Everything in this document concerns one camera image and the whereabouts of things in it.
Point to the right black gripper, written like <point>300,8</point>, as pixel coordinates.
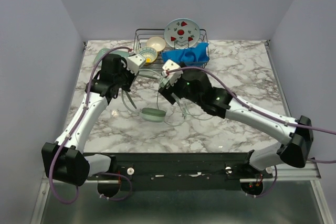
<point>169,94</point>

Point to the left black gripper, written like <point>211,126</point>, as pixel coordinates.
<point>124,67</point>

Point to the mint green headphones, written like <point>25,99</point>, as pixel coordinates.
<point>148,114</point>

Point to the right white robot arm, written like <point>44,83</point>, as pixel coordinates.
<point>294,140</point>

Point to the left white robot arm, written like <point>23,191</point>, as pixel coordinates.
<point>64,159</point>

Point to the mint green rectangular tray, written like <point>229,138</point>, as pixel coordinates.
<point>101,52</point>

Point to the blue yellow patterned bowl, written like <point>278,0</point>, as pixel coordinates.
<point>149,53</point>

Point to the cream bowl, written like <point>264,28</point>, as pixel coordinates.
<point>157,43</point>

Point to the blue cloth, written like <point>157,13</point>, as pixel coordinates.
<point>195,56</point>

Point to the strawberry pattern plate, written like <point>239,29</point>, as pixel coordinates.
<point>182,33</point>

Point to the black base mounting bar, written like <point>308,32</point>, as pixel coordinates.
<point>184,171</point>

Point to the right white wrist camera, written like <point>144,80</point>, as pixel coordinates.
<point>171,72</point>

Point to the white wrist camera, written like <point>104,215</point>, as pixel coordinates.
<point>171,72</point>
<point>135,63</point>

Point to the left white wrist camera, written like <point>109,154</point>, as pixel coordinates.
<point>135,63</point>

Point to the aluminium rail frame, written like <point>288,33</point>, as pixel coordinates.
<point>296,197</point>

